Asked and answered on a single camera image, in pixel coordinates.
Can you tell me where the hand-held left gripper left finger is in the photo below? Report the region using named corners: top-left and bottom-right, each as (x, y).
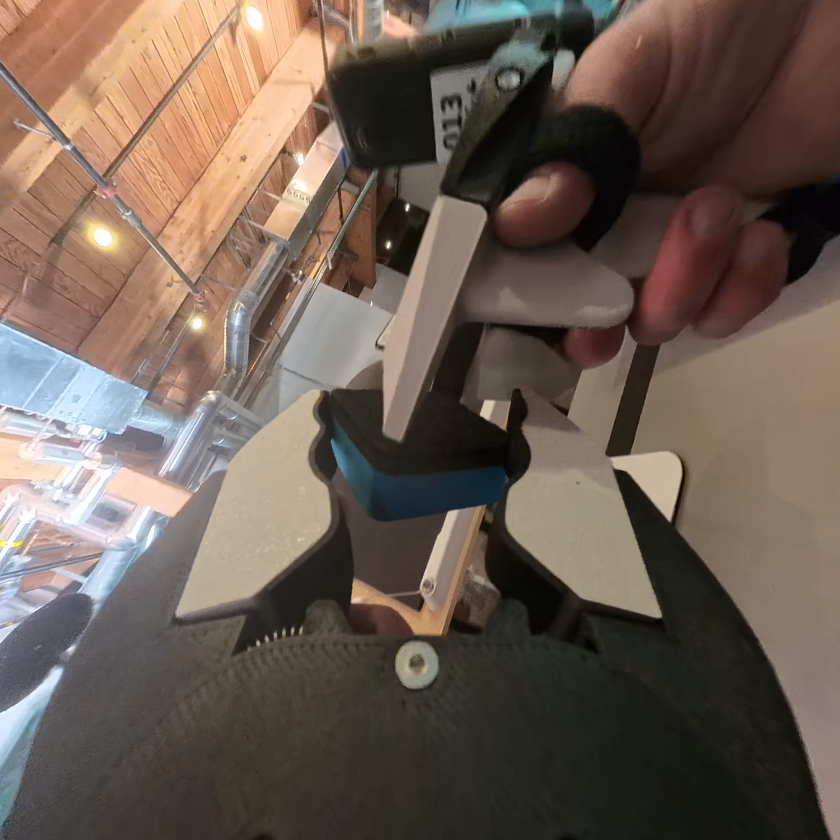
top-left (175, 390), bottom-right (353, 624)

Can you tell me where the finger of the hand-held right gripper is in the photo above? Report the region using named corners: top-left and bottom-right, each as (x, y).
top-left (380, 193), bottom-right (494, 445)
top-left (460, 322), bottom-right (581, 409)

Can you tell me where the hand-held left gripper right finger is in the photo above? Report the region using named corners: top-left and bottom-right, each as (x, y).
top-left (489, 390), bottom-right (664, 624)

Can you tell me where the blue whiteboard eraser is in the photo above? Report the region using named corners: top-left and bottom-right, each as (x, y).
top-left (323, 386), bottom-right (514, 523)

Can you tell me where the person's right hand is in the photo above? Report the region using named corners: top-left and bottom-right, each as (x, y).
top-left (491, 0), bottom-right (840, 370)

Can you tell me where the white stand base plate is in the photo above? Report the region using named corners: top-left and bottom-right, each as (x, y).
top-left (609, 449), bottom-right (687, 521)

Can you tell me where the silver ceiling duct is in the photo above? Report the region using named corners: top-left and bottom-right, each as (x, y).
top-left (155, 241), bottom-right (292, 489)

